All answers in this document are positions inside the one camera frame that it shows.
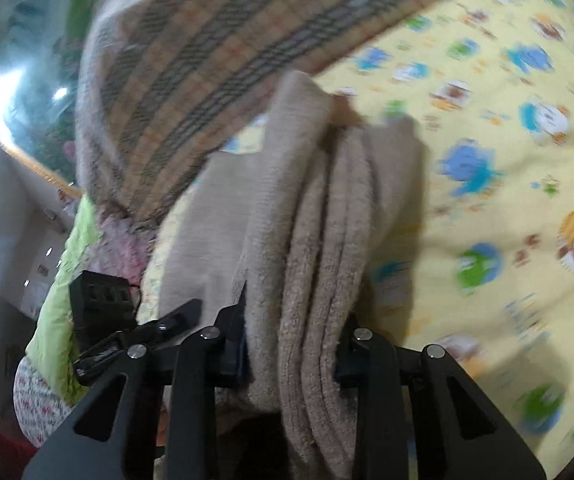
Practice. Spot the beige plaid pillow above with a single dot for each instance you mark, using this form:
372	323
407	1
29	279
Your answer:
164	82

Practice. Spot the white red floral cloth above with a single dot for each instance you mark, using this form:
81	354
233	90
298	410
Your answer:
39	411

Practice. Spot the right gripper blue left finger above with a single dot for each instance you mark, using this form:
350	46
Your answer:
233	365

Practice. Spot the brown knitted garment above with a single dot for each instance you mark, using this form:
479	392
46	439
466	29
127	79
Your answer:
342	114

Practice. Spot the beige knitted garment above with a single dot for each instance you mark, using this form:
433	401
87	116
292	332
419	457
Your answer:
290	230

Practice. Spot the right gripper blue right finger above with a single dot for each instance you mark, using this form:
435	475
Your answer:
351	354

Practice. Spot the yellow cartoon bear quilt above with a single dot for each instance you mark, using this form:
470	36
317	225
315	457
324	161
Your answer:
487	269

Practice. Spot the light green blanket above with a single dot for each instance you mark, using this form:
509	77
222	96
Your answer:
52	348

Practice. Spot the pink floral ruffled pillow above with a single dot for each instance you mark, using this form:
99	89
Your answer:
124	246

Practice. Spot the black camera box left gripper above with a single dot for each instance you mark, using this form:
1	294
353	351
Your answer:
101	305

